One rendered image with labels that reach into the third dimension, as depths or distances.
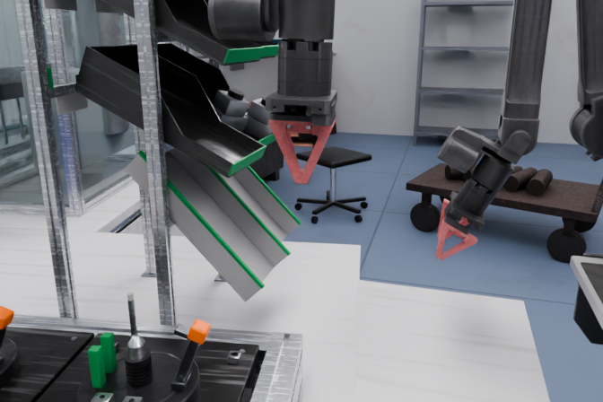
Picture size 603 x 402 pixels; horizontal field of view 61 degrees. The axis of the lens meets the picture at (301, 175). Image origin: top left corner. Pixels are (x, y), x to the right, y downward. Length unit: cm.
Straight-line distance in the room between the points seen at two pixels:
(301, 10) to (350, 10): 687
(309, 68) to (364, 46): 683
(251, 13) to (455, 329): 71
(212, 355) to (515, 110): 62
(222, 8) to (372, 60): 681
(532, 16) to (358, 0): 649
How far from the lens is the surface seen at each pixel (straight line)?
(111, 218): 163
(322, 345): 96
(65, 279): 91
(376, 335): 99
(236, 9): 55
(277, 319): 103
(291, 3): 53
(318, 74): 53
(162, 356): 72
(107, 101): 84
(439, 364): 94
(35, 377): 78
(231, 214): 92
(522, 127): 94
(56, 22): 159
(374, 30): 733
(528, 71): 94
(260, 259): 91
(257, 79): 778
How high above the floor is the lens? 139
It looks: 16 degrees down
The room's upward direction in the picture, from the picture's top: straight up
